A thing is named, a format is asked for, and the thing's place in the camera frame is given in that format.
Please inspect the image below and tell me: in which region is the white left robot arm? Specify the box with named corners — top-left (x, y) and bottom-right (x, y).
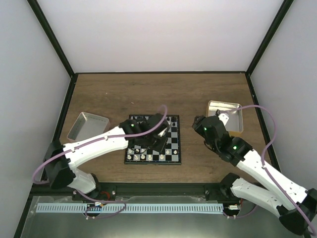
top-left (45, 113), bottom-right (170, 200)

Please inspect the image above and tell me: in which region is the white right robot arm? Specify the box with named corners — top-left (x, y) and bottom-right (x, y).
top-left (192, 114), bottom-right (317, 236)

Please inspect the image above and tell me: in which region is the black white chess board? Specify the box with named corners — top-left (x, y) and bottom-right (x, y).
top-left (124, 120), bottom-right (181, 165)

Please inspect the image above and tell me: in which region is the row of black chess pieces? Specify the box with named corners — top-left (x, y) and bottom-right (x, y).
top-left (129, 115), bottom-right (180, 127)

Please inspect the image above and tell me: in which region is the gold metal tin box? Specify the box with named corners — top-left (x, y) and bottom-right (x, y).
top-left (206, 100), bottom-right (244, 136)

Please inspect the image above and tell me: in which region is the pink metal tin box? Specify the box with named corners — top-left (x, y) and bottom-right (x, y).
top-left (67, 112), bottom-right (110, 142)

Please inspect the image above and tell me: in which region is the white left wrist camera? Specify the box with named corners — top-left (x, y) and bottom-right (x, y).
top-left (158, 127), bottom-right (169, 137)

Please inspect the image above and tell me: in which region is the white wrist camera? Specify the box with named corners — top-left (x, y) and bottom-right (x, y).
top-left (158, 127), bottom-right (169, 137)
top-left (215, 110), bottom-right (229, 126)

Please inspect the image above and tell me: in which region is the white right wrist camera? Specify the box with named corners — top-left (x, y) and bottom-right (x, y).
top-left (215, 110), bottom-right (229, 126)

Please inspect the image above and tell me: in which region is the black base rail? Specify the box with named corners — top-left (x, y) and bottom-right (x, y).
top-left (32, 182), bottom-right (293, 201)

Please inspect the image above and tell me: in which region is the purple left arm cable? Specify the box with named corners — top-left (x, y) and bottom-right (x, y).
top-left (32, 104), bottom-right (168, 199)

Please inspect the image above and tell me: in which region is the black enclosure frame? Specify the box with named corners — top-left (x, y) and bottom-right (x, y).
top-left (13, 0), bottom-right (312, 238)

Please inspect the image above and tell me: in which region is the light blue cable duct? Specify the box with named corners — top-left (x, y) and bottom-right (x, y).
top-left (36, 203), bottom-right (223, 215)

